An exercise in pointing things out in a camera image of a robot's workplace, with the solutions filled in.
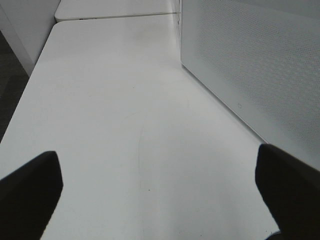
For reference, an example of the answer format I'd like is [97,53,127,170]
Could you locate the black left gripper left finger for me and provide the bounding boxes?
[0,151,64,240]

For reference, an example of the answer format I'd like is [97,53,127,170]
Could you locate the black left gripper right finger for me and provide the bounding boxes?
[255,144,320,240]

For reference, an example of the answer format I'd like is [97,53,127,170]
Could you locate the white microwave door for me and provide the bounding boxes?
[181,0,320,169]

